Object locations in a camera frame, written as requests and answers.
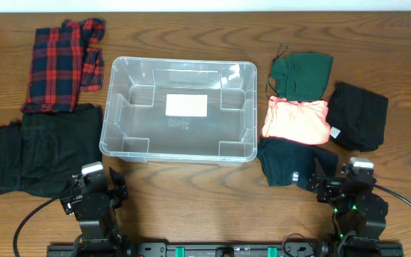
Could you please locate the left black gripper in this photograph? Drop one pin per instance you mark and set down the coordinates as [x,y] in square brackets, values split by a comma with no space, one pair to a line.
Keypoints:
[121,190]

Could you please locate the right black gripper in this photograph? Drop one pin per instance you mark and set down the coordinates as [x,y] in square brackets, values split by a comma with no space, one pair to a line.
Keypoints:
[332,188]

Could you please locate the black garment white tag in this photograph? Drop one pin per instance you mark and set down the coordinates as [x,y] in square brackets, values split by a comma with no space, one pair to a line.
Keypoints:
[357,118]

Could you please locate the clear plastic storage bin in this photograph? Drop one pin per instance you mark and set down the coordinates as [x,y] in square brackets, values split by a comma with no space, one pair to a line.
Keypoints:
[136,127]

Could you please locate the large black pants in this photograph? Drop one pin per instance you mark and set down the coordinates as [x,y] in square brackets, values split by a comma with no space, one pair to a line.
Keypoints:
[41,153]

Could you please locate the dark green garment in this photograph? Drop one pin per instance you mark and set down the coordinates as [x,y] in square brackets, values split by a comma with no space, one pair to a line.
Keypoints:
[299,76]

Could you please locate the red navy plaid shirt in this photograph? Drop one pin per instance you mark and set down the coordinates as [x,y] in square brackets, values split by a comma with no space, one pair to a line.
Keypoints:
[64,63]

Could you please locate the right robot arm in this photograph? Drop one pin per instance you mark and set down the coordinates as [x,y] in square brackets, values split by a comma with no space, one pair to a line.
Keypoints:
[358,213]

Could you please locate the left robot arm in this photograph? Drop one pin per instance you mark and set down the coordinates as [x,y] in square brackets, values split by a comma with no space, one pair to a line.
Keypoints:
[100,233]

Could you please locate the dark teal folded garment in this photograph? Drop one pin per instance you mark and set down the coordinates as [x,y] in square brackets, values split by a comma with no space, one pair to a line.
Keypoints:
[285,162]

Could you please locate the coral pink folded garment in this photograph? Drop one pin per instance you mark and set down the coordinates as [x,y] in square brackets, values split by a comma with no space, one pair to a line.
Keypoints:
[303,122]

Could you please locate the white label in bin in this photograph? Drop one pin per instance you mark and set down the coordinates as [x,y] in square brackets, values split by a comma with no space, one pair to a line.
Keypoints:
[186,105]

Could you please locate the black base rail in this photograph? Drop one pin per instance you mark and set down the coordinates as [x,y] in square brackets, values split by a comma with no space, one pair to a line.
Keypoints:
[190,250]

